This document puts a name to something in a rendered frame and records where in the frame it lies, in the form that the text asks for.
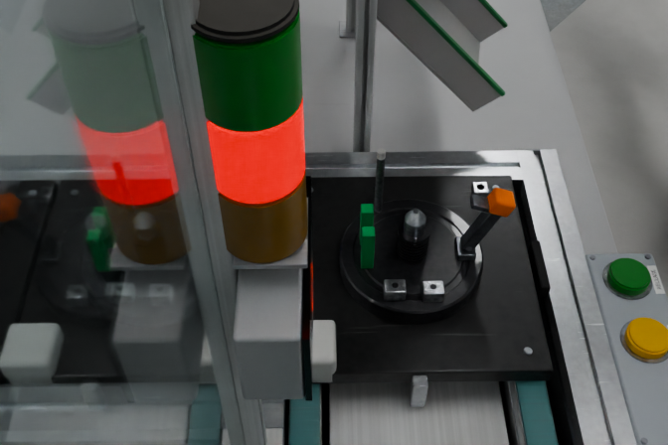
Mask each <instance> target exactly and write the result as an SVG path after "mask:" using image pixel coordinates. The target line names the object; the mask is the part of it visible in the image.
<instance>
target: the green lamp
mask: <svg viewBox="0 0 668 445"><path fill-rule="evenodd" d="M193 41H194V48H195V54H196V60H197V66H198V73H199V79H200V85H201V91H202V97H203V103H204V109H205V115H206V118H207V119H208V120H209V121H211V122H212V123H214V124H216V125H217V126H220V127H222V128H225V129H229V130H233V131H240V132H254V131H261V130H265V129H269V128H271V127H274V126H277V125H279V124H281V123H282V122H284V121H286V120H287V119H289V118H290V117H291V116H292V115H293V114H294V113H295V112H296V111H297V109H298V108H299V106H300V104H301V101H302V95H303V91H302V65H301V39H300V13H299V10H298V14H297V16H296V18H295V20H294V21H293V22H292V23H291V24H290V25H289V26H288V27H287V28H286V29H284V30H283V31H281V32H280V33H278V34H276V35H274V36H272V37H270V38H268V39H265V40H262V41H259V42H253V43H248V44H227V43H222V42H217V41H214V40H211V39H208V38H205V37H203V36H201V35H200V34H198V33H195V35H194V36H193Z"/></svg>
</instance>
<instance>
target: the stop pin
mask: <svg viewBox="0 0 668 445"><path fill-rule="evenodd" d="M427 390H428V379H427V375H413V377H412V383H411V390H410V406H411V407H424V406H425V401H426V395H427Z"/></svg>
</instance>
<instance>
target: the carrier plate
mask: <svg viewBox="0 0 668 445"><path fill-rule="evenodd" d="M472 182H487V185H488V191H489V194H490V193H491V192H492V191H493V189H495V188H500V189H504V190H508V191H511V192H513V195H514V199H515V204H516V208H515V209H514V210H513V212H512V213H511V214H510V215H509V216H508V217H507V218H505V217H501V218H500V219H499V221H498V222H497V223H496V224H495V225H494V226H493V227H492V228H491V229H490V230H489V231H488V233H487V234H486V235H485V236H484V237H483V239H482V240H481V241H480V244H481V246H482V251H483V269H482V274H481V278H480V282H479V286H478V288H477V291H476V292H475V294H474V296H473V297H472V299H471V300H470V301H469V303H468V304H467V305H466V306H465V307H463V308H462V309H461V310H460V311H458V312H457V313H455V314H454V315H452V316H450V317H448V318H446V319H443V320H440V321H437V322H433V323H428V324H418V325H411V324H401V323H396V322H392V321H388V320H385V319H383V318H380V317H378V316H376V315H374V314H372V313H371V312H369V311H367V310H366V309H365V308H363V307H362V306H361V305H360V304H358V303H357V302H356V301H355V300H354V298H353V297H352V296H351V295H350V293H349V292H348V290H347V289H346V287H345V285H344V283H343V280H342V277H341V273H340V265H339V263H340V244H341V240H342V237H343V234H344V232H345V230H346V229H347V227H348V226H349V224H350V223H351V222H352V221H353V219H354V218H356V217H357V216H358V215H359V214H360V213H361V204H374V203H375V186H376V177H311V201H312V232H313V320H332V321H334V322H335V324H336V353H337V369H336V371H335V372H334V373H333V374H332V382H312V383H365V382H412V377H413V375H427V379H428V382H446V381H526V380H550V377H551V375H552V372H553V366H552V361H551V356H550V352H549V347H548V342H547V338H546V333H545V329H544V324H543V319H542V315H541V310H540V305H539V301H538V296H537V291H536V287H535V282H534V278H533V273H532V268H531V264H530V259H529V254H528V250H527V245H526V241H525V236H524V232H523V228H522V223H521V218H520V214H519V209H518V205H517V200H516V195H515V191H514V186H513V181H512V177H511V176H410V177H384V189H383V203H384V202H388V201H394V200H420V201H426V202H430V203H434V204H437V205H440V206H442V207H445V208H447V209H449V210H451V211H452V212H454V213H456V214H457V215H459V216H460V217H461V218H462V219H464V220H465V221H466V222H467V223H468V224H469V225H472V223H473V222H474V221H475V220H476V218H477V217H478V216H479V215H480V213H481V212H480V211H478V210H474V209H472V208H471V205H470V199H469V198H470V196H471V195H472V190H471V186H472Z"/></svg>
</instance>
